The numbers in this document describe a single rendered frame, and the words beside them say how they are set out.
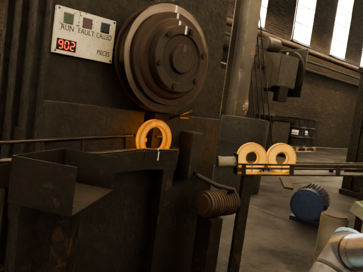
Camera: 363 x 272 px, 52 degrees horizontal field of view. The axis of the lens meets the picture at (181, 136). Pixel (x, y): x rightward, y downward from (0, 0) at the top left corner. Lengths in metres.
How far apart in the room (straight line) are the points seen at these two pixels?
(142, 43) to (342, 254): 1.05
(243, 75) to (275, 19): 6.83
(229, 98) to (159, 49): 4.63
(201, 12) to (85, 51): 0.70
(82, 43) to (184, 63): 0.43
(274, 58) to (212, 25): 7.59
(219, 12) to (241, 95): 3.89
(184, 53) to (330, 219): 0.98
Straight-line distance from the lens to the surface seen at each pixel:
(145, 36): 1.56
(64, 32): 1.57
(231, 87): 6.11
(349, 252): 1.01
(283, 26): 12.94
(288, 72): 9.71
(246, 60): 5.95
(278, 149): 1.94
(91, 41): 1.61
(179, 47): 1.58
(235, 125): 4.29
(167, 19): 1.63
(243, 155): 1.88
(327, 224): 1.82
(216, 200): 1.77
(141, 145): 1.64
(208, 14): 2.05
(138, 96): 1.57
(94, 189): 1.28
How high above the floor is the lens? 0.92
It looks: 5 degrees down
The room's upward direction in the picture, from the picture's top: 8 degrees clockwise
